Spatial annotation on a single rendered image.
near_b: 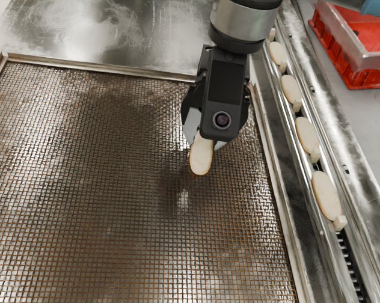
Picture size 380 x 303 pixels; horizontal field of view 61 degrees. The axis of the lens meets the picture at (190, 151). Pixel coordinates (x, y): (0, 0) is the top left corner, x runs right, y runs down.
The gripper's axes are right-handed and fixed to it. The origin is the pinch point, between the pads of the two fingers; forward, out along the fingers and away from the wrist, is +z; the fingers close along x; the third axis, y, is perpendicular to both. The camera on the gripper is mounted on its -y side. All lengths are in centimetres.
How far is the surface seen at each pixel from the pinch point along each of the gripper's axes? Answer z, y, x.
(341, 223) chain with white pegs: 2.1, -8.7, -23.5
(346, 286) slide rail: 4.2, -17.8, -23.5
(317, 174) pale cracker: 3.3, 1.3, -21.7
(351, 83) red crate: 2.4, 30.9, -34.2
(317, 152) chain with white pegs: 1.9, 5.5, -21.6
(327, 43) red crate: 2, 47, -31
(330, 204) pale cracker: 3.0, -4.8, -22.9
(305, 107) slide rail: 3.6, 19.6, -21.8
